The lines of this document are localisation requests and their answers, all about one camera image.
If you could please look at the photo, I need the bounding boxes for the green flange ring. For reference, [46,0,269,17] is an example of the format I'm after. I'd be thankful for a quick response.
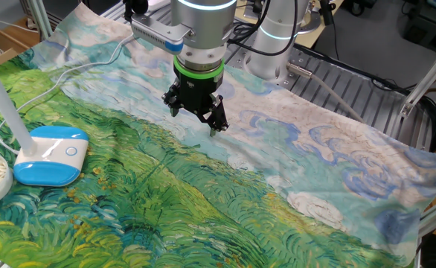
[173,55,225,80]

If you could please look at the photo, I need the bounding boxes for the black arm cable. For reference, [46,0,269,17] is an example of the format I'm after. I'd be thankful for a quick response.
[225,0,301,57]

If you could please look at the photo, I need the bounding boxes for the black bracket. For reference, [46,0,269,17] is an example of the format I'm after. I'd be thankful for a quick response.
[318,0,334,27]

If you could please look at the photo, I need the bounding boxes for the painted landscape tablecloth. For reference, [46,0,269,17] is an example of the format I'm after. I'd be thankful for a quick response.
[0,3,436,268]

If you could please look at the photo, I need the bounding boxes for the grey cable with metal plug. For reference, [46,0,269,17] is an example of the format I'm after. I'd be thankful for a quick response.
[286,61,364,124]

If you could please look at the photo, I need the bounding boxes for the silver round plate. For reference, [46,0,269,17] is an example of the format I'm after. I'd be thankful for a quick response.
[295,10,322,36]

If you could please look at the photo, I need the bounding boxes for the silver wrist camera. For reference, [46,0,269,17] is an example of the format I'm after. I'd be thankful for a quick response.
[130,13,193,55]

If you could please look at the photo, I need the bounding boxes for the black cable bundle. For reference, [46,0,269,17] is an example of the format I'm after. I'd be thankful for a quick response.
[294,43,436,150]

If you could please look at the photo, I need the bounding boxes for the black coiled cable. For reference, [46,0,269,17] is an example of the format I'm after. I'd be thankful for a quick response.
[227,18,258,45]

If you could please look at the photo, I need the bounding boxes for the black equipment box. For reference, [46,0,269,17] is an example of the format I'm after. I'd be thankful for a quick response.
[403,0,436,53]

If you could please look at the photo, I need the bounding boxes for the blue white desk lamp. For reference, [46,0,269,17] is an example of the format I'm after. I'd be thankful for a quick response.
[0,50,90,187]

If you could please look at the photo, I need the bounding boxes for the wooden box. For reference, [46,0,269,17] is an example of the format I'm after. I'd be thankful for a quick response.
[0,18,40,68]

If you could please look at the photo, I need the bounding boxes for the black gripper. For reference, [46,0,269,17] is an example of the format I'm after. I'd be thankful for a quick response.
[161,70,229,138]

